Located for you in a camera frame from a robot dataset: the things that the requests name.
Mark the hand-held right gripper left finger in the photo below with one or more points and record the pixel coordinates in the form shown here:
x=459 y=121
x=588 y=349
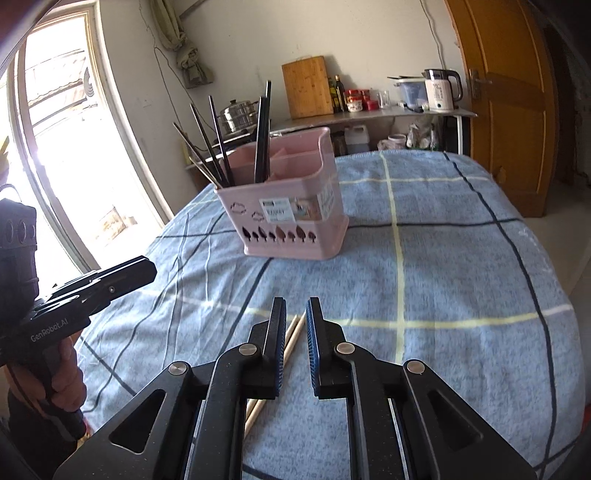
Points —
x=278 y=369

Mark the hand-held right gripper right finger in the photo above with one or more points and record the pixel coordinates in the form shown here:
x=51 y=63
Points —
x=311 y=355

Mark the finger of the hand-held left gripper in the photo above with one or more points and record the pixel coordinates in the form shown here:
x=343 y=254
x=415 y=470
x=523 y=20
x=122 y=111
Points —
x=129 y=274

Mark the wooden chopstick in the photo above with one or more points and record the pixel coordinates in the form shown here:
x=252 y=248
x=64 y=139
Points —
x=298 y=330
x=290 y=330

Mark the pale thin chopstick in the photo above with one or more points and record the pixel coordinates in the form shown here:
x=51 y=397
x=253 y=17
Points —
x=203 y=170

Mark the black chopstick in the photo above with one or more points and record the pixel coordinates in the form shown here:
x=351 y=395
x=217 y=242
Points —
x=267 y=120
x=259 y=138
x=219 y=134
x=194 y=152
x=205 y=138

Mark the pink utensil basket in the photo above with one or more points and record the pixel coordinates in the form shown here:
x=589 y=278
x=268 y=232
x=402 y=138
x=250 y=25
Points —
x=286 y=217

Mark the person's left hand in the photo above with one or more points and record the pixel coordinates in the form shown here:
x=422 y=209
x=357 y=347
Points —
x=69 y=383

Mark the blue checked blanket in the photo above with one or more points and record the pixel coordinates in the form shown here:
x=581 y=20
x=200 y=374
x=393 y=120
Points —
x=461 y=277

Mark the steel steamer pot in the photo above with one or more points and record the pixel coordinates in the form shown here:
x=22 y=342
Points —
x=238 y=115

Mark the white plastic jug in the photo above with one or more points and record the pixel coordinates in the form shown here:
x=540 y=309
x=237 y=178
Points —
x=356 y=138

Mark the white bowl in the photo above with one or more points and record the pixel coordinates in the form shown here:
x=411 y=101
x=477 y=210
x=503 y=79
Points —
x=397 y=140

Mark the metal kitchen table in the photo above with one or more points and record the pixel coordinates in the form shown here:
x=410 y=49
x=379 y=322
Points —
x=369 y=117

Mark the crumpled plastic bags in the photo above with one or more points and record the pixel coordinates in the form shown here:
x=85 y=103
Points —
x=422 y=134

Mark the wooden cutting board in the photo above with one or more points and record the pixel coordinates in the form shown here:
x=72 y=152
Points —
x=307 y=87

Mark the red lidded jars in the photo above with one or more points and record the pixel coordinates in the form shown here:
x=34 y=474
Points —
x=358 y=99

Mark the dark oil bottle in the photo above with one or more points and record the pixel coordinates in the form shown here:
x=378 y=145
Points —
x=339 y=94

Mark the clear glass cup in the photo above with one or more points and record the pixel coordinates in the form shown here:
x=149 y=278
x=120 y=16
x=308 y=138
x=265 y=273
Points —
x=385 y=99

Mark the clear plastic container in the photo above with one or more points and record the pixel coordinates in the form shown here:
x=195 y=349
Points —
x=411 y=92

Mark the white electric kettle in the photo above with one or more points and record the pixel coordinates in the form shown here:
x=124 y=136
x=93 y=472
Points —
x=441 y=92

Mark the wooden door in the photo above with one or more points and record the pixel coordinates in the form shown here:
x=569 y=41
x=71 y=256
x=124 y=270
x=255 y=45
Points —
x=508 y=106

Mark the window frame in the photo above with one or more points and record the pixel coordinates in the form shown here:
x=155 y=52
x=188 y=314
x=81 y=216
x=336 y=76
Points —
x=120 y=138

